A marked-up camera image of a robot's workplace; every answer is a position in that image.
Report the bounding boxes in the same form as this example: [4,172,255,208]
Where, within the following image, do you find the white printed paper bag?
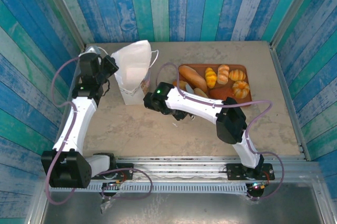
[110,40,160,106]

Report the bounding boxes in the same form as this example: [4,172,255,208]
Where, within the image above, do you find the small tan bread roll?
[172,80,188,92]
[193,87,210,99]

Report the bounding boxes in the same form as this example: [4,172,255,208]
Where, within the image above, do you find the long tan baguette bread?
[178,65,209,93]

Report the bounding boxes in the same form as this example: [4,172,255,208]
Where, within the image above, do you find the dark brown bread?
[209,86,235,101]

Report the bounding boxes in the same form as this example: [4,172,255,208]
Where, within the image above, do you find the small orange shell bread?
[228,69,246,82]

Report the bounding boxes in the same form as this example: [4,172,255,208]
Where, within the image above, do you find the ring-shaped orange bread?
[231,80,251,100]

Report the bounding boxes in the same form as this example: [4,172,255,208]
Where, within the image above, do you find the brown rectangular tray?
[177,63,253,108]

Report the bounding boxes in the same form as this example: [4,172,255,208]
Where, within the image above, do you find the steel sheet panel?
[25,191,334,224]

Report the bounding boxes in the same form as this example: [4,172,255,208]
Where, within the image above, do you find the aluminium table side rail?
[56,48,87,140]
[270,44,311,160]

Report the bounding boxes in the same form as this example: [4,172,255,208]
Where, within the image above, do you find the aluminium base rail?
[39,155,321,182]

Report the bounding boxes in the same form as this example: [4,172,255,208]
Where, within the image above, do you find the aluminium corner post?
[36,0,87,52]
[270,0,321,48]

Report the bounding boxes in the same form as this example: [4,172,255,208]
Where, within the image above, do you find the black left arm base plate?
[87,162,134,180]

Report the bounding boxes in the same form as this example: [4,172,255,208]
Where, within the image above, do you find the white slotted cable duct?
[49,183,248,196]

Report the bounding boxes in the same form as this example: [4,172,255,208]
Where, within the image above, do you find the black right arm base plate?
[225,162,275,181]

